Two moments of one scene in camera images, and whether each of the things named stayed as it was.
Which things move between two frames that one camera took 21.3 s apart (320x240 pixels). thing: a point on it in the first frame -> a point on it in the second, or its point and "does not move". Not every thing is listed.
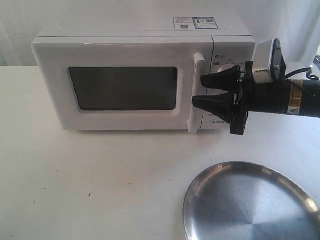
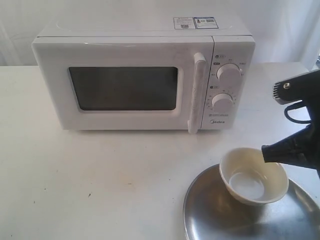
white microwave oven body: x=233 y=40 does not move
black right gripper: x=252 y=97 -> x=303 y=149
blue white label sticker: x=195 y=23 does not move
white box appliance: x=121 y=83 does not move
